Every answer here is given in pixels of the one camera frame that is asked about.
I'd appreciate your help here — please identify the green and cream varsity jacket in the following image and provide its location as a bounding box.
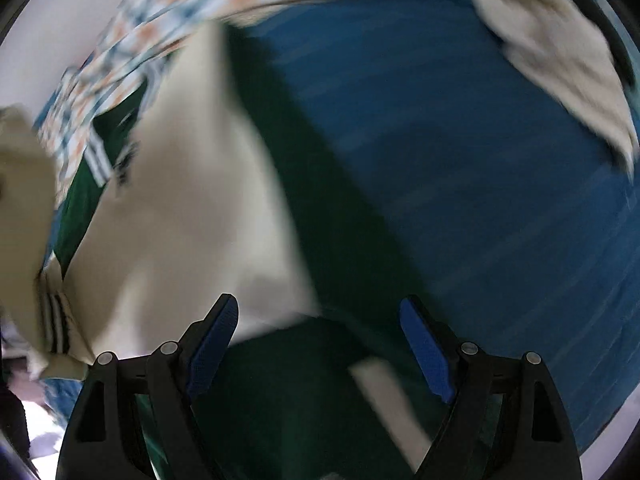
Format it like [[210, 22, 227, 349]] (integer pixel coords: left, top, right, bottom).
[[0, 22, 501, 480]]

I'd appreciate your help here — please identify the blue striped bed sheet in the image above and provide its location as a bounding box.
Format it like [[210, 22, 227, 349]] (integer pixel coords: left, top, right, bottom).
[[226, 0, 639, 448]]

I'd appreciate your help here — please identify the beige cloth garment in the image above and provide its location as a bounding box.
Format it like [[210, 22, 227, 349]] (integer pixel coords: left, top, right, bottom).
[[473, 0, 639, 174]]

